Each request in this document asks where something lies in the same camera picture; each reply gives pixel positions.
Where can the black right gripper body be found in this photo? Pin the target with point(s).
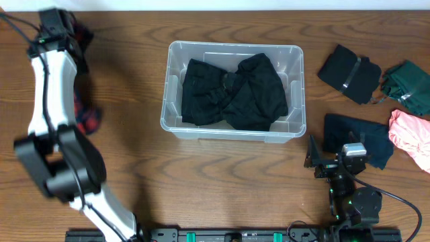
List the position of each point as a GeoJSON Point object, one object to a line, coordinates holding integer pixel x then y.
{"type": "Point", "coordinates": [328, 169]}

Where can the red navy plaid shirt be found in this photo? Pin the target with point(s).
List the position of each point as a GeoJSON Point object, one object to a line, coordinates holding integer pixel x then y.
{"type": "Point", "coordinates": [88, 116]}

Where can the black garment with tape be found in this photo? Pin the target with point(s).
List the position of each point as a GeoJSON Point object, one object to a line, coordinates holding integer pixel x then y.
{"type": "Point", "coordinates": [356, 77]}

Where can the dark green garment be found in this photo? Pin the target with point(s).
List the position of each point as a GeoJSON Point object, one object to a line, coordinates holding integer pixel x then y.
{"type": "Point", "coordinates": [409, 85]}

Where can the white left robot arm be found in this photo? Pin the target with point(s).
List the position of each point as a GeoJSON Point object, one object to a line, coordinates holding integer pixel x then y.
{"type": "Point", "coordinates": [59, 158]}

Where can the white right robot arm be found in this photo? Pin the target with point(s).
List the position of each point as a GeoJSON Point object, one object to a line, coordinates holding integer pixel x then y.
{"type": "Point", "coordinates": [356, 209]}

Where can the navy folded garment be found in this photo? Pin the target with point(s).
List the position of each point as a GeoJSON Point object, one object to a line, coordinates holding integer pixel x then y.
{"type": "Point", "coordinates": [372, 135]}

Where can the pink folded garment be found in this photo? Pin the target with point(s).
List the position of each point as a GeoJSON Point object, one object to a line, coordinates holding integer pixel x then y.
{"type": "Point", "coordinates": [411, 134]}

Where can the black garment in bin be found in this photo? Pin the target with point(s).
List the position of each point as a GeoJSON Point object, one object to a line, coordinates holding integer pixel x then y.
{"type": "Point", "coordinates": [251, 98]}

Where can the clear plastic storage bin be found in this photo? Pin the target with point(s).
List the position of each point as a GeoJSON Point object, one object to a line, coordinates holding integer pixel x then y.
{"type": "Point", "coordinates": [288, 61]}

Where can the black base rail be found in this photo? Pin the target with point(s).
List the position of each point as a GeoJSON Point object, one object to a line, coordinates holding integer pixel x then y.
{"type": "Point", "coordinates": [295, 234]}

